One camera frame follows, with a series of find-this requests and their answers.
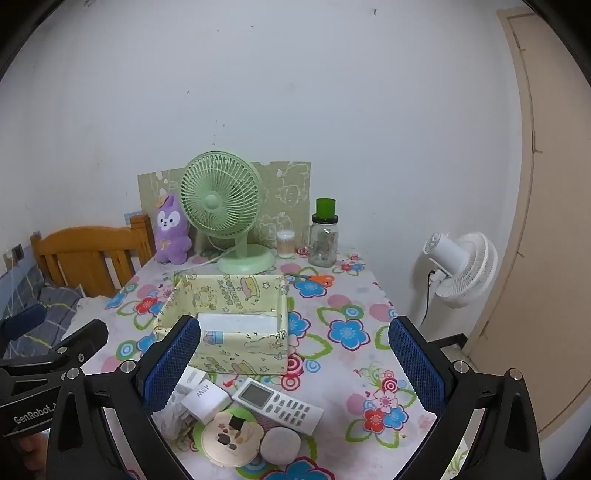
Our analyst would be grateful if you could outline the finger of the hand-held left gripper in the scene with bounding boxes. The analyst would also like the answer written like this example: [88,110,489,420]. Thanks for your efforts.
[0,319,110,376]

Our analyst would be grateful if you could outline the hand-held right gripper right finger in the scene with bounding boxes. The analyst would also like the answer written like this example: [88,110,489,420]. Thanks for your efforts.
[388,316,544,480]

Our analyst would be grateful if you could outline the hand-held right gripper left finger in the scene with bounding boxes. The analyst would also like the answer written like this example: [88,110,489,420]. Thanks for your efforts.
[46,315,202,480]

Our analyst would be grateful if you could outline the white charger block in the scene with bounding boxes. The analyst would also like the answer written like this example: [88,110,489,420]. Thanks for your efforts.
[180,378,232,423]

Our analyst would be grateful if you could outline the yellow printed storage box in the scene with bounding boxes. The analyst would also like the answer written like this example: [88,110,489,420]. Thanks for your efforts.
[152,273,291,374]

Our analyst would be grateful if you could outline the cream round compact case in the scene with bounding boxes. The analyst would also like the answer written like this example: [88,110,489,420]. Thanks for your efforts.
[201,408,265,468]

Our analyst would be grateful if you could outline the grey remote control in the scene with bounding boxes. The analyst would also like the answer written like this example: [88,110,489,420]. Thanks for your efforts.
[232,377,325,435]

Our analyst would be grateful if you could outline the small white plug adapter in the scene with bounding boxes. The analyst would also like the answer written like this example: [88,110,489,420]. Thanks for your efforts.
[178,367,208,391]

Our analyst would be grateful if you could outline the clear plastic packet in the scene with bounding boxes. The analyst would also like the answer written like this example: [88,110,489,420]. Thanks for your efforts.
[152,392,195,439]

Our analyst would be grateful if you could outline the grey plaid bedding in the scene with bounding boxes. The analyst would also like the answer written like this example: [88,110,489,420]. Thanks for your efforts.
[0,265,84,358]

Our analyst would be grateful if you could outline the white standing fan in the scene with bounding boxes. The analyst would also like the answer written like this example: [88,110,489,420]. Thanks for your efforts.
[424,232,498,310]

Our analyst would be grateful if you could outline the purple plush toy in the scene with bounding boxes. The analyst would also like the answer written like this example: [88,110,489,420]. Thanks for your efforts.
[154,194,192,265]

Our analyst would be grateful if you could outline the grey round powder puff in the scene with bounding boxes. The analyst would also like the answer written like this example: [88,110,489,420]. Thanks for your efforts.
[259,427,302,466]

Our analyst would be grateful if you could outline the glass mug jar green lid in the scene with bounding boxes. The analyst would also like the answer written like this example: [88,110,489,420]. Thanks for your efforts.
[302,198,339,268]

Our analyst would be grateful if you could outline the cotton swab container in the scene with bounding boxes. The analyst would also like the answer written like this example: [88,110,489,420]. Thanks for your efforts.
[276,229,296,258]

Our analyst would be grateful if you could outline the green desk fan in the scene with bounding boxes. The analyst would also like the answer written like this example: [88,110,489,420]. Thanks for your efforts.
[179,148,277,276]

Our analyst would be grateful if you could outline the beige door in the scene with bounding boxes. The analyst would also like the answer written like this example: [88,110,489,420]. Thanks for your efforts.
[466,7,591,435]

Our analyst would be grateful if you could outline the beige printed board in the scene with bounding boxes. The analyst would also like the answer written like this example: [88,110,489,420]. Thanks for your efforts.
[137,161,311,252]

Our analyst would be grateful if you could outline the black fan cable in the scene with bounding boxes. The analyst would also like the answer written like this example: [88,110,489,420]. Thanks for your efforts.
[421,270,438,325]

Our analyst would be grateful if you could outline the white fan cable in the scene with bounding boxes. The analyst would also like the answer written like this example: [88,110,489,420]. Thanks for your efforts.
[178,251,232,278]

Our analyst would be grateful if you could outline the orange handled scissors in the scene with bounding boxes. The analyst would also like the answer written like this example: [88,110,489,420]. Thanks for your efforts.
[284,273,334,287]

